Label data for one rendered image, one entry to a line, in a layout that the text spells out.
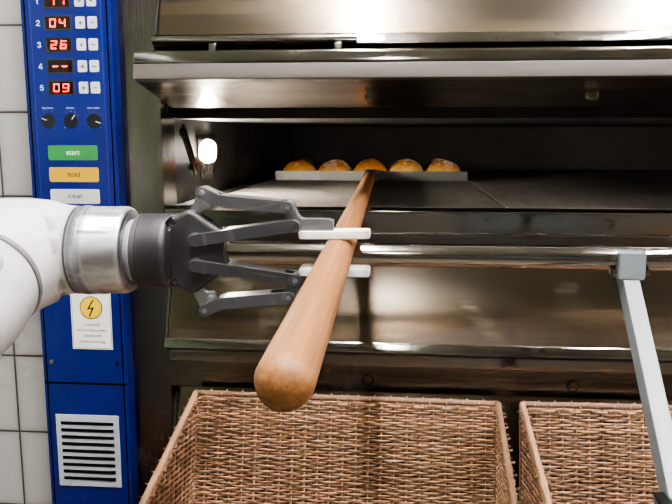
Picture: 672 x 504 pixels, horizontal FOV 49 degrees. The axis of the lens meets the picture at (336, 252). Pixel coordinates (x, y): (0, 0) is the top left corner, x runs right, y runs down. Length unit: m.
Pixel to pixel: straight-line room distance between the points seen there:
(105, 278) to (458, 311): 0.73
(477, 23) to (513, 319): 0.50
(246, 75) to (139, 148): 0.29
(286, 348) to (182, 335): 1.01
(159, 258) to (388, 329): 0.66
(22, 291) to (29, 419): 0.87
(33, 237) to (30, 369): 0.79
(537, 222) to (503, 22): 0.34
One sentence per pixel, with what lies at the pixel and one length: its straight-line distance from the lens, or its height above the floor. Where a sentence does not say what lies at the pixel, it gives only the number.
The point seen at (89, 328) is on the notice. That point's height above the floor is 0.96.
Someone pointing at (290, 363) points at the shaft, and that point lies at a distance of 0.35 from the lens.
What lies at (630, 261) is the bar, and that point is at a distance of 0.96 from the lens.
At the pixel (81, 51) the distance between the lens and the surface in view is 1.38.
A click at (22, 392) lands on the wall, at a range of 1.55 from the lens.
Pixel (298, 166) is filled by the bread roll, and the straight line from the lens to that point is 2.16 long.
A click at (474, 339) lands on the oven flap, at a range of 1.32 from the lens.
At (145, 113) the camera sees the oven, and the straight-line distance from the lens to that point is 1.36.
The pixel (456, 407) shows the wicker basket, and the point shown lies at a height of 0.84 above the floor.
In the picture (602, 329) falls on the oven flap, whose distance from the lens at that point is 1.36.
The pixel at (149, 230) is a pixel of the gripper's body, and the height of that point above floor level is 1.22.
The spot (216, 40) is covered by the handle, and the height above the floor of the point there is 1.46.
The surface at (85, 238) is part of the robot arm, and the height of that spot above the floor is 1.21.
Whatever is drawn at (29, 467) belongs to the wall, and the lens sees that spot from 1.60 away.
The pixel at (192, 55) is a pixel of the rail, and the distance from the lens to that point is 1.19.
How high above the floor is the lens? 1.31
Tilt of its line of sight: 9 degrees down
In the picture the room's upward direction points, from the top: straight up
